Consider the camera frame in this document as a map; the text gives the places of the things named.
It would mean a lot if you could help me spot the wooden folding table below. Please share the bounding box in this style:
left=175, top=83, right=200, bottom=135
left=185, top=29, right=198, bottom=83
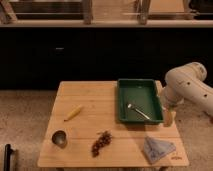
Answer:
left=38, top=81, right=189, bottom=168

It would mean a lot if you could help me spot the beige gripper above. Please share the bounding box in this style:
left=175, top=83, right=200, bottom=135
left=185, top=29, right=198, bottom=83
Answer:
left=161, top=87, right=177, bottom=127

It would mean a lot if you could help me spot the small metal cup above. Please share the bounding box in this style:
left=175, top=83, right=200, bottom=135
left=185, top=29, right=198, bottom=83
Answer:
left=51, top=130, right=67, bottom=148

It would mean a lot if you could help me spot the green plastic tray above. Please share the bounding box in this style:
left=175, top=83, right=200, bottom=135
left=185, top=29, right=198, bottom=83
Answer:
left=117, top=79, right=163, bottom=125

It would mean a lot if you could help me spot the bunch of dark grapes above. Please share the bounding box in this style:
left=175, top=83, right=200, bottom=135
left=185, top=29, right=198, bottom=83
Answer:
left=91, top=131, right=112, bottom=157

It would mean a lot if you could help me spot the black object on floor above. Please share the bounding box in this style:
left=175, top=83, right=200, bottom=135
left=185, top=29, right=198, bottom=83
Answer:
left=3, top=144, right=15, bottom=171

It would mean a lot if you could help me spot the silver metal fork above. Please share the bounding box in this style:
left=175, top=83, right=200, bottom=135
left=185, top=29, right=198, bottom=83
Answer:
left=127, top=103, right=150, bottom=120

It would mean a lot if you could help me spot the yellow banana toy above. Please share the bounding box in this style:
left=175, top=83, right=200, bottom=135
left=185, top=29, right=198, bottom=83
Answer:
left=64, top=105, right=83, bottom=122

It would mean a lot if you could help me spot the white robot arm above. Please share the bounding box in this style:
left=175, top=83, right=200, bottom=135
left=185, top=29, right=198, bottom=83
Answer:
left=160, top=62, right=213, bottom=127

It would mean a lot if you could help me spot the folded blue-grey cloth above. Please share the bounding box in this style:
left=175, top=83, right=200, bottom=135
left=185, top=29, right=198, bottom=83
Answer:
left=143, top=136, right=176, bottom=164

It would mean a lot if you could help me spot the wooden shelf rail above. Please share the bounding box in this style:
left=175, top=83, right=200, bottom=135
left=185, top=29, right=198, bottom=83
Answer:
left=0, top=0, right=213, bottom=28

